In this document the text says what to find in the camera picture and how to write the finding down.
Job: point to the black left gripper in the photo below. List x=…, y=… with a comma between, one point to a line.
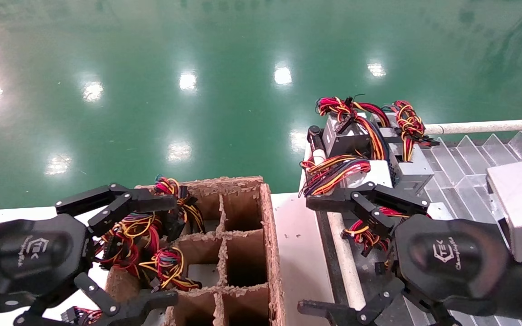
x=25, y=258

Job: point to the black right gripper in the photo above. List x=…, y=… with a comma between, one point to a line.
x=451, y=258

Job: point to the silver power supply unit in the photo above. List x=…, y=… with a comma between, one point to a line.
x=379, y=174

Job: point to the cardboard box with dividers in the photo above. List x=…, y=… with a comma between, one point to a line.
x=265, y=235

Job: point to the clear plastic divider tray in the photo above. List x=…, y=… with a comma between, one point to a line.
x=460, y=181

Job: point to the dark grey power supply unit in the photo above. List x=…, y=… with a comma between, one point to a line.
x=342, y=136

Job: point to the black pipe connector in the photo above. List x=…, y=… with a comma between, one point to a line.
x=316, y=136

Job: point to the long white pipe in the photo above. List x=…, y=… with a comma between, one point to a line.
x=478, y=127

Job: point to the black rack rail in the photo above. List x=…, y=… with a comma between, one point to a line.
x=329, y=253

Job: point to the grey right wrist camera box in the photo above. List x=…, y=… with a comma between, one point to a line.
x=519, y=208

